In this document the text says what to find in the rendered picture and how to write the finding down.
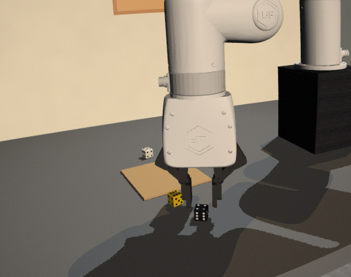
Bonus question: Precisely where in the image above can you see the cream die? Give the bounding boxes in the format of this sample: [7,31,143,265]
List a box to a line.
[141,147,153,159]

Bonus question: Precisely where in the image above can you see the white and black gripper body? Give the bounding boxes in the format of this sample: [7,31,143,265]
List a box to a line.
[162,90,237,168]

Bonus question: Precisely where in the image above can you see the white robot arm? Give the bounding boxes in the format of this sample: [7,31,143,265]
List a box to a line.
[158,0,349,96]

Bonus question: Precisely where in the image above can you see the yellow die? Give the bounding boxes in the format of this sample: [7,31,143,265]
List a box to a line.
[167,190,184,207]

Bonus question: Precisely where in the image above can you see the orange flat mat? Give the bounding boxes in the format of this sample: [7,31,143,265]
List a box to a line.
[121,162,212,200]

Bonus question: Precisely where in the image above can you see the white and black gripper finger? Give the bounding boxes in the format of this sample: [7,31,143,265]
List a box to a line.
[212,144,247,208]
[155,147,192,208]

